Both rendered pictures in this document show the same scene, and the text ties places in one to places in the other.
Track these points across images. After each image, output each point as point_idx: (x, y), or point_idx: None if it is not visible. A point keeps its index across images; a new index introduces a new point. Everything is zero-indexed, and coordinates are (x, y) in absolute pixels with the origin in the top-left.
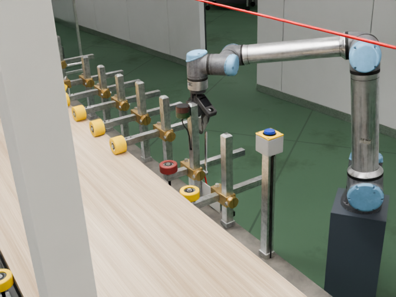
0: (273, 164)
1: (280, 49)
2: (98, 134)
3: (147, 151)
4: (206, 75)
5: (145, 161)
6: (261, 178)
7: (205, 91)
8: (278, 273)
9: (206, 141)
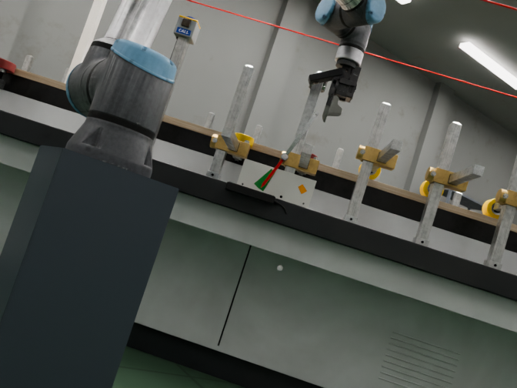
0: (174, 48)
1: None
2: (421, 192)
3: (419, 225)
4: (341, 40)
5: (412, 241)
6: (179, 70)
7: (338, 61)
8: None
9: (307, 122)
